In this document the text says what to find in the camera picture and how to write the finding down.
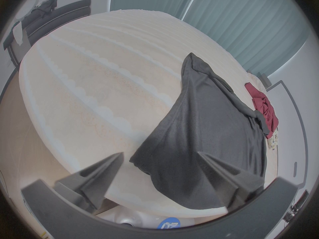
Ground dark red garment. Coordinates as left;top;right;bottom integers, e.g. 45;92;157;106
244;82;279;132

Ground black chest of drawers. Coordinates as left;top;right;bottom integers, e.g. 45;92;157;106
4;0;91;67

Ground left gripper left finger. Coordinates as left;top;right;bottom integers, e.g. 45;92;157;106
54;152;124;210

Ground black T-shirt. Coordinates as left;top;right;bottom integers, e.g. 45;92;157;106
129;52;271;210

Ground white cloth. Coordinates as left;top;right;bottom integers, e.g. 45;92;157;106
12;24;24;46

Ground white printed garment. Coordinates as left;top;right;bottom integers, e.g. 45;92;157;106
268;128;279;151

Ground dark grey garment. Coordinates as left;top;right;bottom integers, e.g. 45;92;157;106
37;0;58;17

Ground round white mirror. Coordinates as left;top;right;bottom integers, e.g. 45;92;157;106
17;0;41;17

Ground bed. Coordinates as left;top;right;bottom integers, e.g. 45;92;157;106
19;9;309;218

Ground grey bedside table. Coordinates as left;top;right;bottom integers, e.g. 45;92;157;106
257;71;272;87

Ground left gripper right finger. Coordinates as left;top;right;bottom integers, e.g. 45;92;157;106
197;151;265;208

